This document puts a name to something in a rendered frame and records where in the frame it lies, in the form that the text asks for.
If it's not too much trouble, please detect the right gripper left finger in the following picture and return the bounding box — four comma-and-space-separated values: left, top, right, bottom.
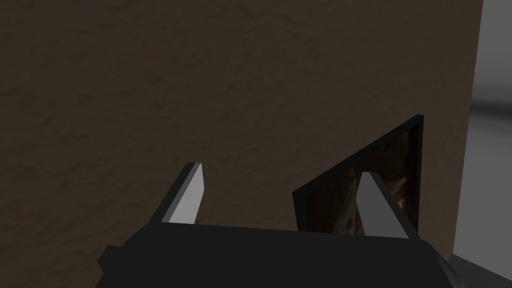
150, 161, 205, 225

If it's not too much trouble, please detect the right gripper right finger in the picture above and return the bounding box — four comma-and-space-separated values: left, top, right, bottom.
355, 171, 422, 241

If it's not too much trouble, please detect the black framed wall picture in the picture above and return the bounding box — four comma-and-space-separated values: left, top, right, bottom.
292, 114, 425, 236

